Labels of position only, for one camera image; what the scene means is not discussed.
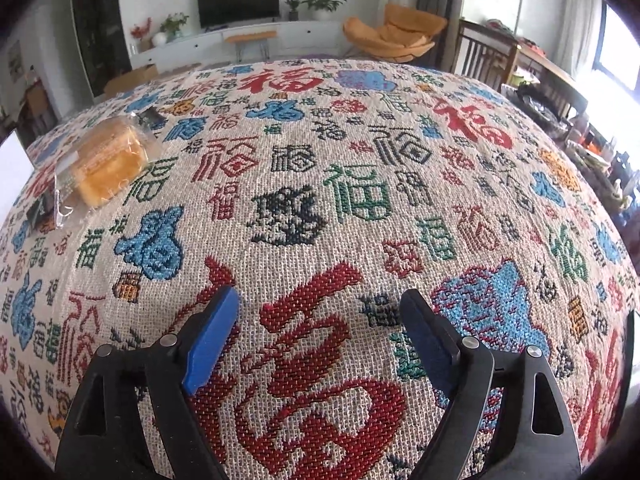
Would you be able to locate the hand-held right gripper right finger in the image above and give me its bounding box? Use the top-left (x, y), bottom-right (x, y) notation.
top-left (400, 288), bottom-right (583, 480)

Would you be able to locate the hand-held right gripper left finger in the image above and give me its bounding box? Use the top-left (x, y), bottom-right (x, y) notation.
top-left (55, 285), bottom-right (241, 480)

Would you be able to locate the white cardboard box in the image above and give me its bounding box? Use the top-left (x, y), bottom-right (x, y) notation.
top-left (0, 129), bottom-right (32, 177)

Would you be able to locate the printed woven blanket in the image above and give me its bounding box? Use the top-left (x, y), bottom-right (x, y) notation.
top-left (0, 57), bottom-right (640, 480)

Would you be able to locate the bagged orange bread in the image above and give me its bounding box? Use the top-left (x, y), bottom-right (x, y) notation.
top-left (52, 113), bottom-right (164, 226)

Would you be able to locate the black snack bar packet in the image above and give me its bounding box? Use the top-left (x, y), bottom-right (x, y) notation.
top-left (27, 192), bottom-right (61, 226)

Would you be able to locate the small black packet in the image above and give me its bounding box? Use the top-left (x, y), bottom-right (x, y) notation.
top-left (139, 108), bottom-right (169, 130)

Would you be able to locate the black tray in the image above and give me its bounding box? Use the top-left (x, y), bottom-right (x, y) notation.
top-left (517, 82), bottom-right (571, 126)

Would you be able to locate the brown cardboard box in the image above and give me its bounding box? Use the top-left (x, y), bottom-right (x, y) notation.
top-left (104, 64), bottom-right (160, 96)

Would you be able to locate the wooden side table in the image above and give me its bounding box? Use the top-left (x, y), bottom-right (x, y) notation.
top-left (515, 42), bottom-right (591, 122)

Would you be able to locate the dark wooden chair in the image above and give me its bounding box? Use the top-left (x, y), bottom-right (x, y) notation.
top-left (452, 19), bottom-right (521, 86)

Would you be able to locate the white television cabinet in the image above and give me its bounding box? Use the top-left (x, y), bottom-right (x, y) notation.
top-left (129, 20), bottom-right (351, 69)

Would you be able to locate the wooden stool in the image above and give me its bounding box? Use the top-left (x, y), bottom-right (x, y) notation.
top-left (224, 30), bottom-right (278, 61)

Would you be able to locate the orange lounge chair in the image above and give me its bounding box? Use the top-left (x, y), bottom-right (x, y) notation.
top-left (342, 2), bottom-right (449, 64)

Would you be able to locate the red flower arrangement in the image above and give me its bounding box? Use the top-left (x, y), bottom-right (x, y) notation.
top-left (131, 17), bottom-right (153, 54)

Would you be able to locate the flowering potted plant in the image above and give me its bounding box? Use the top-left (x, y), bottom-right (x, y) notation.
top-left (160, 12), bottom-right (190, 44)

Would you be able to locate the black television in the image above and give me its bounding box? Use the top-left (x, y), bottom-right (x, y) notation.
top-left (196, 0), bottom-right (281, 30)

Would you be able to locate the dark display cabinet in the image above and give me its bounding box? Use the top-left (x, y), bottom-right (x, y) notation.
top-left (70, 0), bottom-right (134, 99)

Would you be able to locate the white sheer curtain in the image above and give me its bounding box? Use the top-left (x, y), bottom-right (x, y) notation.
top-left (560, 0), bottom-right (606, 82)

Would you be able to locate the large green potted plant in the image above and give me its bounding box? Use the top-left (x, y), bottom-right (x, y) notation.
top-left (300, 0), bottom-right (348, 22)

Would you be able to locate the framed wall picture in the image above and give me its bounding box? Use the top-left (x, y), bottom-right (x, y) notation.
top-left (7, 40), bottom-right (24, 84)

